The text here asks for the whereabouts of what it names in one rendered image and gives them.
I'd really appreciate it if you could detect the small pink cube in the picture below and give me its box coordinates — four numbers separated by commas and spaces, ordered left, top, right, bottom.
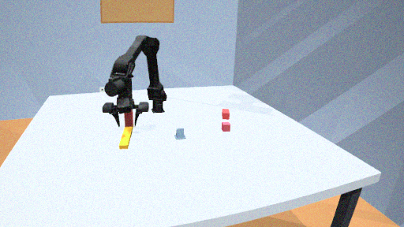
222, 122, 230, 132

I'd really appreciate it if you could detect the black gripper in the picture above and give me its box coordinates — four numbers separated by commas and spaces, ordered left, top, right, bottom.
102, 90, 149, 128

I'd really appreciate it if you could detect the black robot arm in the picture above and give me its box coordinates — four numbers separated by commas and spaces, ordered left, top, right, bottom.
104, 35, 167, 114

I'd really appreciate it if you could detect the pink rectangular block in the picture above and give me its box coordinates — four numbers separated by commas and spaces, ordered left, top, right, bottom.
222, 109, 230, 120

